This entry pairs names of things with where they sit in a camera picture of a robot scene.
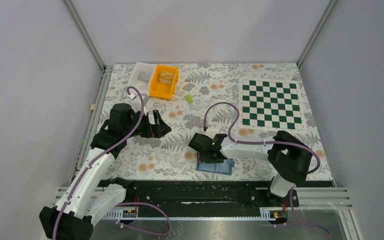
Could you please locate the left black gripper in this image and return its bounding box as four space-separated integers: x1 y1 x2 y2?
124 109 171 139

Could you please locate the blue card holder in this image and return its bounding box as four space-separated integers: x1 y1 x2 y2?
196 158 235 176

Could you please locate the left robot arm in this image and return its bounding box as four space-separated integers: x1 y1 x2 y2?
39 103 172 240

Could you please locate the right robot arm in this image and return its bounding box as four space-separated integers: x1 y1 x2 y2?
188 130 313 206

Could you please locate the floral table mat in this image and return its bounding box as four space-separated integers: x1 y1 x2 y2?
89 62 334 182

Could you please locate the orange plastic bin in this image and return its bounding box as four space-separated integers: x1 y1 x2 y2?
149 64 179 100

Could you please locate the small green block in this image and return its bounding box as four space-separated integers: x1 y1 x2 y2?
185 94 194 104

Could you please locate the tan item in orange bin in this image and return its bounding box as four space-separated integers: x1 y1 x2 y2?
158 71 175 85

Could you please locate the grey item in white bin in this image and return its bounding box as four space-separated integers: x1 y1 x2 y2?
137 71 151 82

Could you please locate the white plastic bin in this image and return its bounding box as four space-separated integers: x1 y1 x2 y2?
128 62 157 97

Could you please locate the green white chessboard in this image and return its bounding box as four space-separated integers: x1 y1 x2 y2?
238 78 307 134

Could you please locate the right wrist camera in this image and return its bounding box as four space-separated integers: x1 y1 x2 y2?
202 126 220 138

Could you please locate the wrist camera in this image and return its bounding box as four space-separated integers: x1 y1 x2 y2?
202 126 220 138
128 93 140 102

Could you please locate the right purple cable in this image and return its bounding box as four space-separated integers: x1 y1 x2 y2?
203 101 322 175

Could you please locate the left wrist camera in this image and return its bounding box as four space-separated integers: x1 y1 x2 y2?
128 93 140 102

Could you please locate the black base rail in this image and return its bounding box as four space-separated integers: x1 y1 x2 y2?
97 178 335 220

